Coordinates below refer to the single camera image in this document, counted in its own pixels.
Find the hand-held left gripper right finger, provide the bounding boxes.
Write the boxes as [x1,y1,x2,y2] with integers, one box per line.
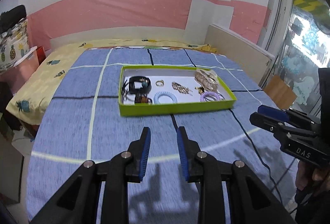
[177,126,297,224]

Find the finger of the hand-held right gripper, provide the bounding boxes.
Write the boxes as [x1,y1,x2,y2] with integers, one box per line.
[257,105,310,124]
[249,112,290,138]

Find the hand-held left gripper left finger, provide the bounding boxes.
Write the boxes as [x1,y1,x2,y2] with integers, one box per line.
[30,126,151,224]

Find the dark beaded bracelet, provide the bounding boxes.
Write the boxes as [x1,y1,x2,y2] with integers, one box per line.
[134,94,153,105]

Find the blue coil hair tie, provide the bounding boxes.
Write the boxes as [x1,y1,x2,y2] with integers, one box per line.
[154,91,178,105]

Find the purple coil hair tie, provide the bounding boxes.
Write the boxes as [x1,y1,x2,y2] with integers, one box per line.
[200,92,225,103]

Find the gold chain earrings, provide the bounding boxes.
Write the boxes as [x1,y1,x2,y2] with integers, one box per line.
[171,81,193,96]

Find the black thin hair tie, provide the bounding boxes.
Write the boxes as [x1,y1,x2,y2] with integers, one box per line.
[122,80,136,102]

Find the green jewelry tray box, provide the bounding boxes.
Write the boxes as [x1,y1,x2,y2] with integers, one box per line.
[118,65,237,118]

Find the person's right hand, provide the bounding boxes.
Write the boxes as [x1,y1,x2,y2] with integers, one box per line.
[295,161,328,204]

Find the brown wooden panel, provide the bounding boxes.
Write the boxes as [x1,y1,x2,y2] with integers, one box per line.
[263,74,297,110]

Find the gold hair claw clip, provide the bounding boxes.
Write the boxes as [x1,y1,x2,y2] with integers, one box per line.
[197,77,220,92]

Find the beige wooden board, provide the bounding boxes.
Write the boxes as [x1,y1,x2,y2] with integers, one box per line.
[205,23,276,88]

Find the clear hair claw clip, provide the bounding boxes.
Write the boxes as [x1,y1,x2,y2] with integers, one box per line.
[195,68,219,85]

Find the blue plaid blanket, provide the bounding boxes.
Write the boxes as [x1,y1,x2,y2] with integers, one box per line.
[27,46,301,224]

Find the glass door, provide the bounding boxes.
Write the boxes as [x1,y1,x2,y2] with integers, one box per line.
[268,0,330,116]

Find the yellow pineapple bed sheet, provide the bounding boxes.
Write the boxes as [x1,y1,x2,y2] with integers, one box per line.
[6,39,219,126]

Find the red box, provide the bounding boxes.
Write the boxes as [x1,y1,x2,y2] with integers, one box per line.
[36,46,46,65]

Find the pink storage box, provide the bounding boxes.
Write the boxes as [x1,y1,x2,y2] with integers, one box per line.
[0,46,37,85]

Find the pineapple print storage bag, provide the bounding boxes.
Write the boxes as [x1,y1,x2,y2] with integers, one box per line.
[0,18,29,71]

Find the black cloth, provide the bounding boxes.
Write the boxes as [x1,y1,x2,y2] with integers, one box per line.
[0,5,27,34]

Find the black wide bracelet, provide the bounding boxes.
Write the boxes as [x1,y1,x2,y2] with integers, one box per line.
[127,76,152,94]

